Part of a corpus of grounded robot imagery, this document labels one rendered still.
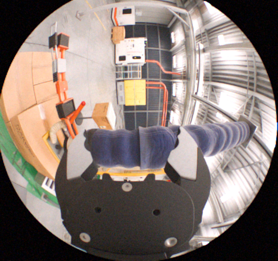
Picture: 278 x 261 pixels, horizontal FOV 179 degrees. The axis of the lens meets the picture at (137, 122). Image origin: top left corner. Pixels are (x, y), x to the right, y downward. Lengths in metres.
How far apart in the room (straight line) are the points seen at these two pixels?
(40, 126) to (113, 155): 0.56
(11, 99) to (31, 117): 0.45
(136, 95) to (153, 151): 7.42
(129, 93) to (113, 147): 7.39
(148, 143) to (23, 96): 1.15
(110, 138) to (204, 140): 0.47
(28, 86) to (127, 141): 1.10
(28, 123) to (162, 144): 0.77
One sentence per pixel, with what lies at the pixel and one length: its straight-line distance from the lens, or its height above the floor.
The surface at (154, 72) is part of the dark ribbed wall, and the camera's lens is 11.18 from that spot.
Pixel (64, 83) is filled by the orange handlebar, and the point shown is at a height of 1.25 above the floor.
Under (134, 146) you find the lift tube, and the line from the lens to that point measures 0.39.
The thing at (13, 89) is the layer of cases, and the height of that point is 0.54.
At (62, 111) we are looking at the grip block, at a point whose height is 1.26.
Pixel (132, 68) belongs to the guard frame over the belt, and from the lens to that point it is 7.70.
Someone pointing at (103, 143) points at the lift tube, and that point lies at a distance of 0.41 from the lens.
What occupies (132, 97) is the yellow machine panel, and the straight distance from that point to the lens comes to 7.75.
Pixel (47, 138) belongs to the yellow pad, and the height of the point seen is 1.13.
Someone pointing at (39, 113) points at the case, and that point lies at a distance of 0.73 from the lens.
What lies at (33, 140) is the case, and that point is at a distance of 0.70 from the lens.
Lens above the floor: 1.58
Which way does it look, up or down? 1 degrees up
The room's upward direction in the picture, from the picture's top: 88 degrees clockwise
